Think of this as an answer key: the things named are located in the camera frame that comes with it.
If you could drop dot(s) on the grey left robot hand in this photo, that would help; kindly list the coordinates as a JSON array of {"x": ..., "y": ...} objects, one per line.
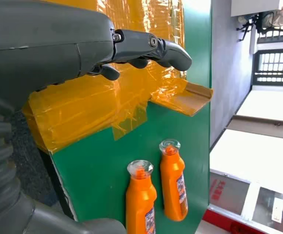
[{"x": 39, "y": 45}]

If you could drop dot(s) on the orange bottle with clear cap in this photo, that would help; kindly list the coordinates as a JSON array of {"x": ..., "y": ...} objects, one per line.
[
  {"x": 140, "y": 200},
  {"x": 172, "y": 190}
]

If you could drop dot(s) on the yellow taped cardboard sheet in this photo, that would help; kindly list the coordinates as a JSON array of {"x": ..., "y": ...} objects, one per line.
[{"x": 82, "y": 109}]

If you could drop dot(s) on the green table mat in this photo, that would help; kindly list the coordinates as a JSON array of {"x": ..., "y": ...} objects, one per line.
[{"x": 102, "y": 174}]

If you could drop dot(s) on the white red display stand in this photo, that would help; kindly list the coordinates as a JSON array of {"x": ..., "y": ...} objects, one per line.
[{"x": 229, "y": 197}]

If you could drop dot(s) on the black office chair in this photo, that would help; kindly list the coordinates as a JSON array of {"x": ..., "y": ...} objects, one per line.
[{"x": 261, "y": 22}]

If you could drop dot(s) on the dark window grille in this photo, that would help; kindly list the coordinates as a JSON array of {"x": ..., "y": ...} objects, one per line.
[{"x": 275, "y": 66}]

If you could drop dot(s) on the person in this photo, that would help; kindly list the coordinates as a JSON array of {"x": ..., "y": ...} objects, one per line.
[{"x": 281, "y": 16}]

